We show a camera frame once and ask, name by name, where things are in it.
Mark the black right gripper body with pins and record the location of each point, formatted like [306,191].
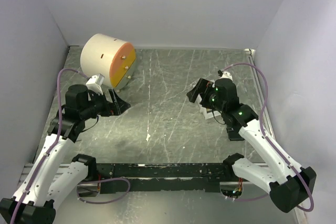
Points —
[213,103]

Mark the round cream mini drawer cabinet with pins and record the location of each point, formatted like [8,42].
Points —
[114,58]

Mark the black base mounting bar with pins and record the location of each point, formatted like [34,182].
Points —
[118,177]

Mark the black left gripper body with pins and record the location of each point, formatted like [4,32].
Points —
[97,104]

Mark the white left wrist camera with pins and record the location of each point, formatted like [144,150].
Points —
[94,84]

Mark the white corner bracket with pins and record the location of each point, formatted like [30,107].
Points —
[249,52]

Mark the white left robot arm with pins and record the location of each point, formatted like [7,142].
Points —
[41,194]

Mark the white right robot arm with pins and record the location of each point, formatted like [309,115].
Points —
[286,181]

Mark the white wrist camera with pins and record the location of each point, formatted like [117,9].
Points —
[94,84]
[224,75]

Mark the white card tray box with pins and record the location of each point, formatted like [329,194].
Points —
[207,113]

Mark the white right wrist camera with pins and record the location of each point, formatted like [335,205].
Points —
[224,75]

